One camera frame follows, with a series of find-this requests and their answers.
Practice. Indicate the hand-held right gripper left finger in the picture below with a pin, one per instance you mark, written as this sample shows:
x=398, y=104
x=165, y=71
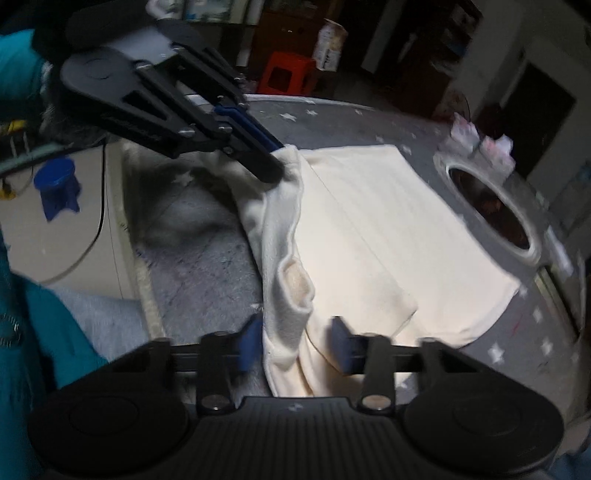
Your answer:
x=251, y=344

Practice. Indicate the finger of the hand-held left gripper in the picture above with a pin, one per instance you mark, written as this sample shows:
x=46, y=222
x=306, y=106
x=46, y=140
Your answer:
x=251, y=124
x=258, y=161

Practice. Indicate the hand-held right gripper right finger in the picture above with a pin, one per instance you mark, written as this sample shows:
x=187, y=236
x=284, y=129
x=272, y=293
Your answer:
x=344, y=350

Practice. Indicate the cream garment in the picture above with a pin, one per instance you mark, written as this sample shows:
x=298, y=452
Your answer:
x=369, y=240

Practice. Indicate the person's left forearm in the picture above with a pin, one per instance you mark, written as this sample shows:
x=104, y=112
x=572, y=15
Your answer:
x=18, y=64

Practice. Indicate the red plastic stool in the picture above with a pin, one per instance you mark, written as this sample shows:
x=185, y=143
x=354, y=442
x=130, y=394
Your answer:
x=286, y=74

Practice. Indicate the wooden storage shelf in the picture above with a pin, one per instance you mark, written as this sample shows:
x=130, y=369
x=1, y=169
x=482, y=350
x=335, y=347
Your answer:
x=286, y=27

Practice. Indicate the white cardboard box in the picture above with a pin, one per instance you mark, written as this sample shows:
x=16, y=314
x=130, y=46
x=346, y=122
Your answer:
x=330, y=44

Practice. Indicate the blue plastic stool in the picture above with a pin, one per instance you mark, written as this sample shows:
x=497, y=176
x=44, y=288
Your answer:
x=57, y=184

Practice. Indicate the person's grey trousers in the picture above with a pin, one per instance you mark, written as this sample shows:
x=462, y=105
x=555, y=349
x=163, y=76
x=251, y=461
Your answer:
x=101, y=318

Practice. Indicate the grey star tablecloth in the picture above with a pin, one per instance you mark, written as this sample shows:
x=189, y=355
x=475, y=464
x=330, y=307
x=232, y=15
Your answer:
x=521, y=341

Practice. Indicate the wooden bookshelf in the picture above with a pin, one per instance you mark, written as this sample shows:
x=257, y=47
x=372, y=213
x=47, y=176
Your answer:
x=450, y=46

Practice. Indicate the person's teal jacket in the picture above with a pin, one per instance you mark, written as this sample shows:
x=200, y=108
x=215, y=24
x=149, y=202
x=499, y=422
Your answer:
x=27, y=346

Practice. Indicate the white remote control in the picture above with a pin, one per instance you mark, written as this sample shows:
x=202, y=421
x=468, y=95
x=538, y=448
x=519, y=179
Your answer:
x=558, y=249

